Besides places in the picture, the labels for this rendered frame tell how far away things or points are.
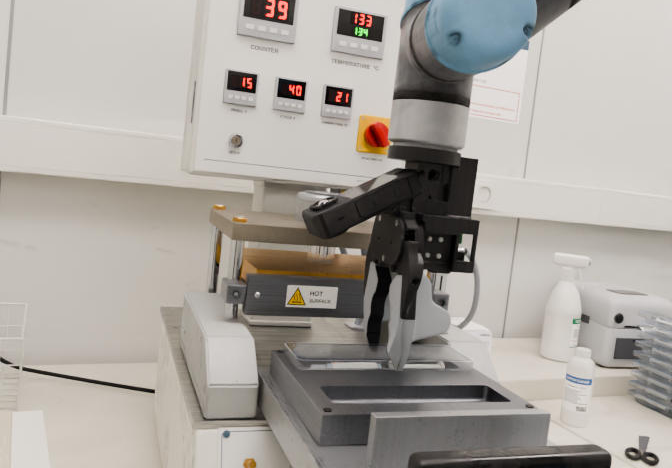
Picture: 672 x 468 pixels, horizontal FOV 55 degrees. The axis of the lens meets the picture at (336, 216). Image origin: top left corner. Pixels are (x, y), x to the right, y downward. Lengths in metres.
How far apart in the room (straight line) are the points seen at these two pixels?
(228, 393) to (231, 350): 0.04
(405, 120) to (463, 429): 0.28
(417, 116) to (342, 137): 0.38
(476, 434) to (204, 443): 0.26
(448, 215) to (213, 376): 0.27
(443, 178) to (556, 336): 1.00
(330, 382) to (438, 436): 0.12
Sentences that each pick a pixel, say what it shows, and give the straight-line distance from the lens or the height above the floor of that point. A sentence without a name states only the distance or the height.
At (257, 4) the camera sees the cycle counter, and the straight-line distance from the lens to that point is 0.95.
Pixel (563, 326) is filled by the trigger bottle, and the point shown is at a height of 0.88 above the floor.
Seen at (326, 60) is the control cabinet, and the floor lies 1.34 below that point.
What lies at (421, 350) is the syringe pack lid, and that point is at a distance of 0.68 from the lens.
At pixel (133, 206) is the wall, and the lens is 1.34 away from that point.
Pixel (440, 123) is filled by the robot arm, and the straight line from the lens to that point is 0.61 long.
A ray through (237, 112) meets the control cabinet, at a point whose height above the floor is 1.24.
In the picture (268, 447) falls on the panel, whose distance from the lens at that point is 0.66.
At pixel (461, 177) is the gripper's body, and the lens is 0.64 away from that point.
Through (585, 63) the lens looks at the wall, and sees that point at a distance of 1.87.
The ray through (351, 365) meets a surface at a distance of 0.61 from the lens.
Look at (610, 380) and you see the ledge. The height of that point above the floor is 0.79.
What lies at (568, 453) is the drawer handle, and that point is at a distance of 0.48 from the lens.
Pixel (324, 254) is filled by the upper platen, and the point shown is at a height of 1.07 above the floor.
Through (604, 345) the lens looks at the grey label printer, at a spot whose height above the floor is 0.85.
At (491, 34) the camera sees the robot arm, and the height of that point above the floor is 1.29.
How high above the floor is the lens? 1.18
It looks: 4 degrees down
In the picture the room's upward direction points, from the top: 6 degrees clockwise
